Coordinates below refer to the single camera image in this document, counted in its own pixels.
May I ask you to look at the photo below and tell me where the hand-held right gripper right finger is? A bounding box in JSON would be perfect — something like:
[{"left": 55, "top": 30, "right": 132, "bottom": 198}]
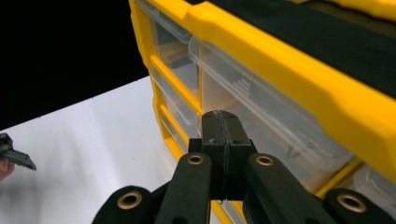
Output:
[{"left": 224, "top": 109, "right": 259, "bottom": 201}]

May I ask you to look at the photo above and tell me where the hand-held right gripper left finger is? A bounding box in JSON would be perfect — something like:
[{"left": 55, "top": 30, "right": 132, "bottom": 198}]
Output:
[{"left": 188, "top": 109, "right": 228, "bottom": 201}]

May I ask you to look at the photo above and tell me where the clear plastic pulled drawer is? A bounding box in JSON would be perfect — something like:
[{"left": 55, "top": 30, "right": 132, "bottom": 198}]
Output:
[{"left": 188, "top": 35, "right": 356, "bottom": 194}]

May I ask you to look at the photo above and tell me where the yellow drawer organizer cabinet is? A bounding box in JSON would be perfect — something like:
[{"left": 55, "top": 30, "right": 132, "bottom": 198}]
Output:
[{"left": 128, "top": 0, "right": 396, "bottom": 224}]

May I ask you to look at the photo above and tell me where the set of clear cabinet drawers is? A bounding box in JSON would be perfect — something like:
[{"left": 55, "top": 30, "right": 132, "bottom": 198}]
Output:
[{"left": 134, "top": 0, "right": 396, "bottom": 219}]

